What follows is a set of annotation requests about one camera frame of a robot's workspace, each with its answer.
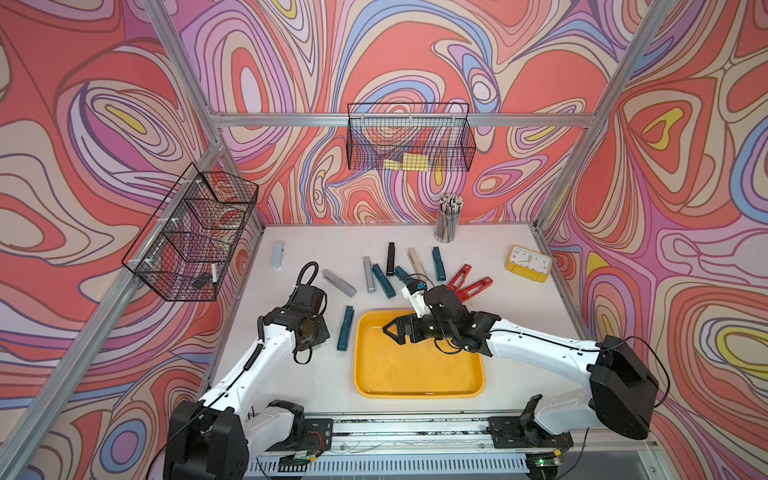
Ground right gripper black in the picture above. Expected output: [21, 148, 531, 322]
[382, 313, 455, 346]

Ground dark teal pruning pliers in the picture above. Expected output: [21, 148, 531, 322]
[337, 306, 354, 352]

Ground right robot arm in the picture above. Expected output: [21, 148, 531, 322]
[383, 282, 659, 445]

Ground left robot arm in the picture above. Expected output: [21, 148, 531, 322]
[162, 284, 330, 479]

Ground yellow plastic storage tray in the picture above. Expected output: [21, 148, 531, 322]
[354, 309, 486, 400]

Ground grey pruning pliers angled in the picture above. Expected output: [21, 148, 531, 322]
[321, 269, 357, 298]

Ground grey pruning pliers upright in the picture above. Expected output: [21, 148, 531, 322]
[363, 256, 376, 293]

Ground beige pruning pliers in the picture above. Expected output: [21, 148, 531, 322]
[407, 247, 429, 280]

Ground teal pruning pliers upright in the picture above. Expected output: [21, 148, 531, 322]
[432, 246, 447, 282]

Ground black pruning pliers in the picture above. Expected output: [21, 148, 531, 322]
[385, 242, 396, 276]

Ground light blue-grey pliers far left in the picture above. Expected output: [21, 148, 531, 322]
[271, 241, 284, 270]

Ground pencil holder cup with pencils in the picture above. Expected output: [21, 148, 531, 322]
[434, 194, 464, 243]

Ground yellow alarm clock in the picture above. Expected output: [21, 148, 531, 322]
[505, 245, 553, 283]

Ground yellow sticky notes in basket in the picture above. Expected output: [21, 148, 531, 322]
[382, 153, 430, 172]

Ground aluminium front rail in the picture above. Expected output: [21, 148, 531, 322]
[242, 412, 672, 479]

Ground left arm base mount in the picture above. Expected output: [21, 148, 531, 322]
[267, 418, 334, 454]

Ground black wire basket left wall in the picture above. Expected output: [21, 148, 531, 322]
[122, 164, 259, 302]

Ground black wire basket wall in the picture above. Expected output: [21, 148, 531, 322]
[346, 100, 477, 173]
[122, 164, 259, 302]

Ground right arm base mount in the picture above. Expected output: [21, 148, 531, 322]
[486, 394, 574, 451]

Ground black wire basket back wall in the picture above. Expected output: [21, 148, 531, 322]
[346, 100, 477, 173]

